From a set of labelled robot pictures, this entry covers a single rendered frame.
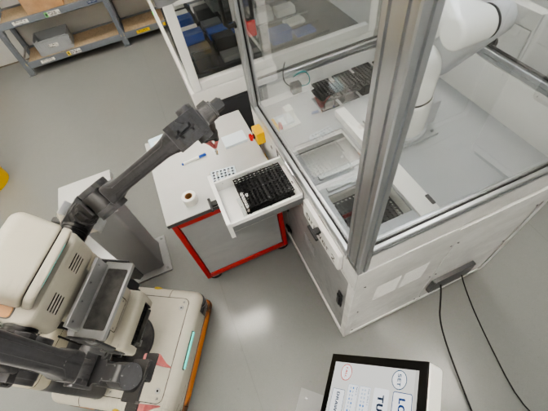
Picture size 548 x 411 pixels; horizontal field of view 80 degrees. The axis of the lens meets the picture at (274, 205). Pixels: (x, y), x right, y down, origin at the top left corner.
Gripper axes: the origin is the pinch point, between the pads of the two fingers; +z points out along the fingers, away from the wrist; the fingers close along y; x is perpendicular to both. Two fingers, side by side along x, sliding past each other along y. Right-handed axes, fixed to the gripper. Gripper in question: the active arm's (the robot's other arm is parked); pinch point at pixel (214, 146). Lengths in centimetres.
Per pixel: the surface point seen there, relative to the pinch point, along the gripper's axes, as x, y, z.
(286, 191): -25.5, -29.1, 7.5
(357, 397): -25, -107, -11
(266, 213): -14.8, -35.8, 9.7
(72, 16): 161, 367, 75
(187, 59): 5, 56, -11
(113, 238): 73, -1, 48
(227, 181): -1.5, -13.6, 9.9
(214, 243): 18, -18, 53
